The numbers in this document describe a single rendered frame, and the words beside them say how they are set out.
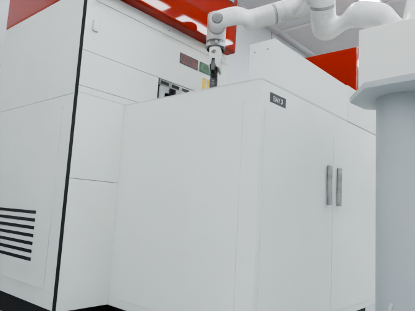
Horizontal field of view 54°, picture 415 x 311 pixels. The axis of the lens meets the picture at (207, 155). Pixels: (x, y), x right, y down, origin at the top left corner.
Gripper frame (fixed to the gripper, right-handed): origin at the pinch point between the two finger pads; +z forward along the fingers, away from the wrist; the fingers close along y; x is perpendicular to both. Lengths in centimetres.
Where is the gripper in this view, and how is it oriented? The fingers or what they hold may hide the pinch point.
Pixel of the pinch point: (213, 83)
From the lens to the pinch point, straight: 179.2
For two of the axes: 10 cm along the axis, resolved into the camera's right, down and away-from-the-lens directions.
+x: -9.9, -0.4, 1.4
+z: -0.6, 9.9, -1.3
